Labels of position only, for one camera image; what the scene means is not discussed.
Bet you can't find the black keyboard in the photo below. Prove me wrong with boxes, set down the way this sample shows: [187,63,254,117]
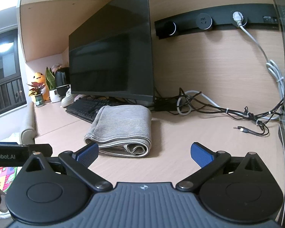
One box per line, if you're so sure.
[66,97,118,124]

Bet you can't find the white shoe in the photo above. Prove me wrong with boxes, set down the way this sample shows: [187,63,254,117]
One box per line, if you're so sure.
[61,88,74,108]

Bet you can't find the orange plush toy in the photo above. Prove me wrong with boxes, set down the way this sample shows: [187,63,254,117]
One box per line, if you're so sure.
[30,72,50,102]

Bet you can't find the grey looped cable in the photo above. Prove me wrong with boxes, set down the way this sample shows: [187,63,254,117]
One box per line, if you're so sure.
[177,90,222,116]

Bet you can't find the black computer monitor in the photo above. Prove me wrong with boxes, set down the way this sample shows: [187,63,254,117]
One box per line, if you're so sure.
[68,0,156,106]

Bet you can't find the colourful play mat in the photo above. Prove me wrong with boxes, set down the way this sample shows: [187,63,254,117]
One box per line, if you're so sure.
[0,166,19,193]

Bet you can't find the dark framed window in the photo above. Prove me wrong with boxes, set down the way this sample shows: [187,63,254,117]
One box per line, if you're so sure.
[0,27,28,120]

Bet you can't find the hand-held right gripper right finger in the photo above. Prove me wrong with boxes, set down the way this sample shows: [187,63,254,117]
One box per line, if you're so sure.
[176,142,268,192]

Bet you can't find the black power adapter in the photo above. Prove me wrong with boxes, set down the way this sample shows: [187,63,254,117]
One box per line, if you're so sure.
[154,99,179,112]

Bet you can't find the beige chair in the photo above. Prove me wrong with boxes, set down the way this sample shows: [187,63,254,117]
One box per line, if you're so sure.
[20,102,36,144]

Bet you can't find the black audio jack cable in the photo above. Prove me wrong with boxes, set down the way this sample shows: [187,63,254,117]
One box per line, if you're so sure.
[233,126,270,137]

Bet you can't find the snake plant in white pot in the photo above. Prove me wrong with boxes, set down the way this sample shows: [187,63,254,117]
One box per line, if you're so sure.
[45,67,61,103]

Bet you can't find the white power cable with plug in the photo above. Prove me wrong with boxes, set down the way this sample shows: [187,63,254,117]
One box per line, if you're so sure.
[232,11,285,121]

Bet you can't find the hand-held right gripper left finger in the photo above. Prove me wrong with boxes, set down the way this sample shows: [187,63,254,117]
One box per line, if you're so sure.
[21,142,113,193]

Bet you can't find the black cylindrical appliance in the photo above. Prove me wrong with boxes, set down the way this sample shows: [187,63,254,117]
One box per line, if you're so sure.
[55,67,71,96]

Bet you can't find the red leaf potted plant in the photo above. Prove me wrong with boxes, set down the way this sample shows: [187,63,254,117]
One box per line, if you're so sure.
[26,81,46,107]

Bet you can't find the black cable bundle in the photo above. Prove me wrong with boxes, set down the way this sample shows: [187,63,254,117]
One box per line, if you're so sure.
[154,87,285,133]

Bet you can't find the grey striped pants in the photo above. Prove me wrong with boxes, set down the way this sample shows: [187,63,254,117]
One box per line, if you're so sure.
[84,105,153,158]

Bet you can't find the black power socket rail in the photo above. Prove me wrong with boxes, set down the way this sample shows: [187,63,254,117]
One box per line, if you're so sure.
[154,3,283,40]

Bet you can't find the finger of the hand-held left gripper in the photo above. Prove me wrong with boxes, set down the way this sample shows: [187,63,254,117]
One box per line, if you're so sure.
[28,144,53,158]

